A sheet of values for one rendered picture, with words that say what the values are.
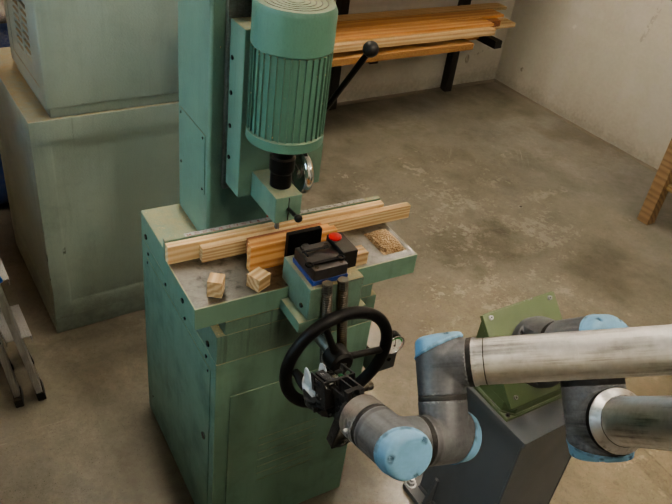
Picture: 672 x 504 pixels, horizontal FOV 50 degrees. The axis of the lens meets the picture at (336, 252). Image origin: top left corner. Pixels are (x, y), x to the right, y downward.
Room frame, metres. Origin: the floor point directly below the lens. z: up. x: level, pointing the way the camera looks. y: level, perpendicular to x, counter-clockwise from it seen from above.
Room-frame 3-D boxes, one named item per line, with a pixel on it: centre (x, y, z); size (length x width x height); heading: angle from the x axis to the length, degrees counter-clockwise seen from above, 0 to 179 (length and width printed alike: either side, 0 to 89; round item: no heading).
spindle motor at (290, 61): (1.46, 0.15, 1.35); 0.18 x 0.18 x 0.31
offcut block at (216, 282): (1.24, 0.26, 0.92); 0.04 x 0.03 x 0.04; 1
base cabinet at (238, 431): (1.56, 0.22, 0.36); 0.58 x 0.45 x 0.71; 34
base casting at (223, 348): (1.57, 0.22, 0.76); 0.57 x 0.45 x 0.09; 34
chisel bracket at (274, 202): (1.48, 0.16, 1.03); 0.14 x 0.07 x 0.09; 34
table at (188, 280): (1.39, 0.07, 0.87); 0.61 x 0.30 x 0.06; 124
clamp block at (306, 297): (1.32, 0.02, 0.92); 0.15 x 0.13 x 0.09; 124
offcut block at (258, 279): (1.29, 0.17, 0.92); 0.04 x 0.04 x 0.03; 59
